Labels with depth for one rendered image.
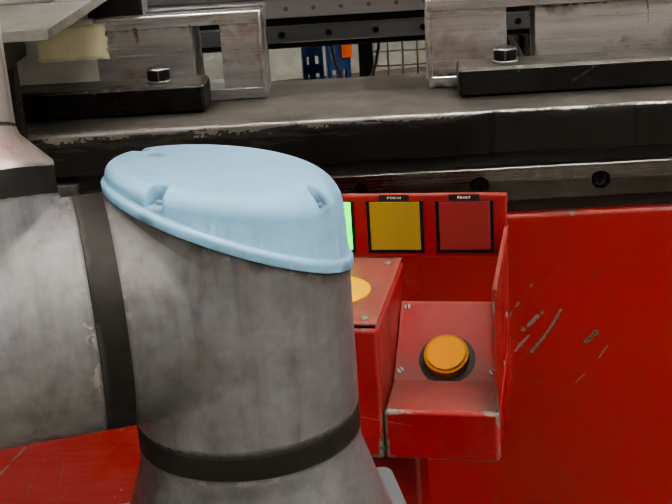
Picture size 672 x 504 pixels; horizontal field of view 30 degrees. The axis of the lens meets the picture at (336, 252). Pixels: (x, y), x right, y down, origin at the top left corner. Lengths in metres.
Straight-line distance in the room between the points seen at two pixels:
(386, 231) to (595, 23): 0.38
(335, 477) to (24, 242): 0.19
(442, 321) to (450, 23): 0.39
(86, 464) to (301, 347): 0.85
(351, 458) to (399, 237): 0.50
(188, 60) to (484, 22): 0.32
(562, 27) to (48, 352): 0.90
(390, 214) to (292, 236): 0.54
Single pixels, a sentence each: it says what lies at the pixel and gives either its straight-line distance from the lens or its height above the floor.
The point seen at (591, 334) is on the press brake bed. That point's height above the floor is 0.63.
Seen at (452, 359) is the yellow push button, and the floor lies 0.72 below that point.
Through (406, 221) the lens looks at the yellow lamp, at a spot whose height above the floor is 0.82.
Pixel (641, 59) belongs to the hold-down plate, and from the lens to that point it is 1.33.
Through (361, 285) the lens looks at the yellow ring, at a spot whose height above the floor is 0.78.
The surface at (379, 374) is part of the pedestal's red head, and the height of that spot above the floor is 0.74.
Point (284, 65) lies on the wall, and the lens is 5.78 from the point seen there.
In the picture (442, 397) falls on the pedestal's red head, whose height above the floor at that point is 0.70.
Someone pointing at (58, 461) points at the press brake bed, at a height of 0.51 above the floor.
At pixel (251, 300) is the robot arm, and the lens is 0.58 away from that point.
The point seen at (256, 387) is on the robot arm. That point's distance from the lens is 0.59.
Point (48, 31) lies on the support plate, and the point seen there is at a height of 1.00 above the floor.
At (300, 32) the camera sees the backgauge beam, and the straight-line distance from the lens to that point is 1.62.
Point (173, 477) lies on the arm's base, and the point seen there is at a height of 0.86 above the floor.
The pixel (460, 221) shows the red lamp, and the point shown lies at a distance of 1.11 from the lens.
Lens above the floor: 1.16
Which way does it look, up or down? 19 degrees down
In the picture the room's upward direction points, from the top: 4 degrees counter-clockwise
